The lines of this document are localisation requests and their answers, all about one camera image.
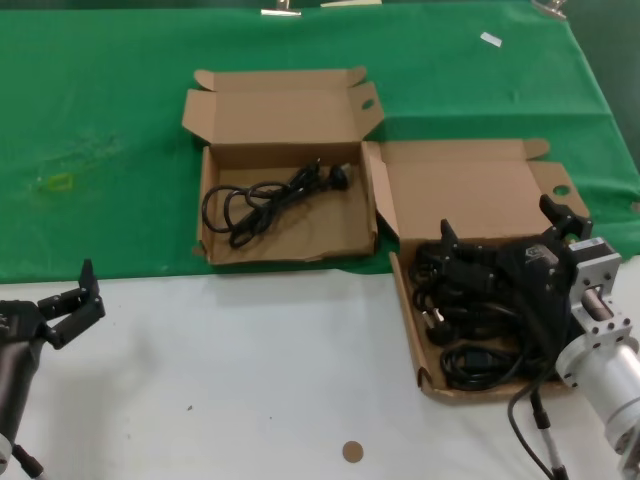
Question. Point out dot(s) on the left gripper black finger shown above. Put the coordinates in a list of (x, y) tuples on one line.
[(82, 310)]

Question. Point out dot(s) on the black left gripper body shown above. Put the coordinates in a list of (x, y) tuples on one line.
[(17, 322)]

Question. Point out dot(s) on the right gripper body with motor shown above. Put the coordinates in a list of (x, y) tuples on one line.
[(595, 270)]

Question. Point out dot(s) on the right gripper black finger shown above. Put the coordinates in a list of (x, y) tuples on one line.
[(570, 225), (465, 267)]

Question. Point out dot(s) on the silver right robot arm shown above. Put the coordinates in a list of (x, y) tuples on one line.
[(615, 395)]

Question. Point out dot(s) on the cardboard box, round flap hole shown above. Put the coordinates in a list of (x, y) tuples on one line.
[(460, 200)]

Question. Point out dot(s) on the cardboard box, oval flap hole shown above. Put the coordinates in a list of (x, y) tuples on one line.
[(300, 235)]

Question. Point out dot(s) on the small yellow-green tape piece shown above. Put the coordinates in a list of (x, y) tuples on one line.
[(61, 183)]

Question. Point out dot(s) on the small white label strip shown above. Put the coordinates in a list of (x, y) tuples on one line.
[(491, 39)]

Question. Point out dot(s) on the green table cloth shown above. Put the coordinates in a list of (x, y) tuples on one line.
[(100, 100)]

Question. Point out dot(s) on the round brown cardboard disc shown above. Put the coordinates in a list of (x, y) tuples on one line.
[(352, 452)]

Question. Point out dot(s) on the beige strip at table edge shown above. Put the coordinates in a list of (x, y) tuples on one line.
[(350, 3)]

